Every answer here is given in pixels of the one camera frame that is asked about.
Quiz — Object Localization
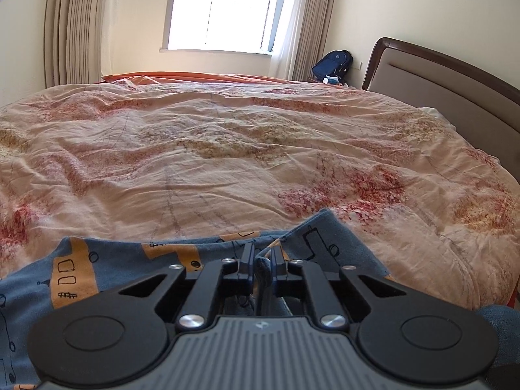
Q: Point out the blue backpack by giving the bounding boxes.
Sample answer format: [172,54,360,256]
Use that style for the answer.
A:
[311,50,353,86]

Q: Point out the person's leg in jeans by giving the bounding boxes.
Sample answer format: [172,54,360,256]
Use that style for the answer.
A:
[475,304,520,390]

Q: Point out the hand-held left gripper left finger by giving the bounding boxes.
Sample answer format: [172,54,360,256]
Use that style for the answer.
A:
[118,244,256,328]

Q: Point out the floral peach duvet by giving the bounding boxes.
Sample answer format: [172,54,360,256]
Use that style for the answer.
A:
[0,81,520,311]

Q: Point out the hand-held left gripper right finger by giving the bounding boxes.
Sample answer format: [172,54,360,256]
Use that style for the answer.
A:
[271,246,407,328]

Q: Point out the white framed window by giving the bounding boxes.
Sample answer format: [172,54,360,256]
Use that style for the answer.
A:
[160,0,294,55]

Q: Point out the orange bed sheet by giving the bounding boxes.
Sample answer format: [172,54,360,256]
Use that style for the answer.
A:
[101,71,301,87]

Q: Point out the brown padded headboard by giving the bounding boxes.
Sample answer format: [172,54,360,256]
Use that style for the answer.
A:
[361,37,520,179]

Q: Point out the beige curtain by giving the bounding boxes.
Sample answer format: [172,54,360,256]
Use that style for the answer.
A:
[270,0,341,82]
[44,0,119,88]

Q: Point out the blue printed pants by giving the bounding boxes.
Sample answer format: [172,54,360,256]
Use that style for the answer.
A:
[0,208,397,390]

